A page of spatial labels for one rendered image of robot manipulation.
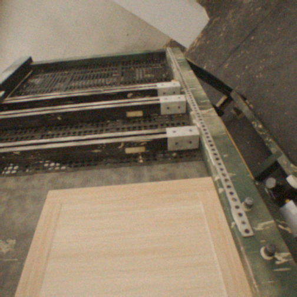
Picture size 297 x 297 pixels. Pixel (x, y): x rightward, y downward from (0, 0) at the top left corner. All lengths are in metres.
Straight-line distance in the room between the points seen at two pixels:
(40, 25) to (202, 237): 5.98
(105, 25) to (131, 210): 5.30
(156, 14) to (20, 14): 3.39
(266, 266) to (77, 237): 0.50
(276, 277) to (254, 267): 0.05
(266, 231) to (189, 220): 0.21
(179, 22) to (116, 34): 2.06
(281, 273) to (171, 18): 3.89
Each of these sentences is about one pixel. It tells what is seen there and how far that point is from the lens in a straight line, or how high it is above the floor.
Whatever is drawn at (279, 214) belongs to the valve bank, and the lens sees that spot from 0.78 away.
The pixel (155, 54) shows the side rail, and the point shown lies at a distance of 1.94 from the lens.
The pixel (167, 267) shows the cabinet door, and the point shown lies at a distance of 0.64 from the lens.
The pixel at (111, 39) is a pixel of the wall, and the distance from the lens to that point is 5.89.
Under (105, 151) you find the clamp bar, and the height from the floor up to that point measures 1.21.
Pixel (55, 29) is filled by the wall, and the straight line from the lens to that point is 6.17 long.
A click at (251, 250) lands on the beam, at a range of 0.65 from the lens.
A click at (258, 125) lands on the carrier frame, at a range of 1.81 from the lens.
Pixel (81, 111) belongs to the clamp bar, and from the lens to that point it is 1.16.
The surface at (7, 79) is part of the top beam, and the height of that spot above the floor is 1.83.
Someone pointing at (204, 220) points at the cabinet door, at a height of 0.94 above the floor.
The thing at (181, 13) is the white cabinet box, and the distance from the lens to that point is 4.14.
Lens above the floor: 1.40
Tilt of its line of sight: 22 degrees down
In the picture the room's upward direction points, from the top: 67 degrees counter-clockwise
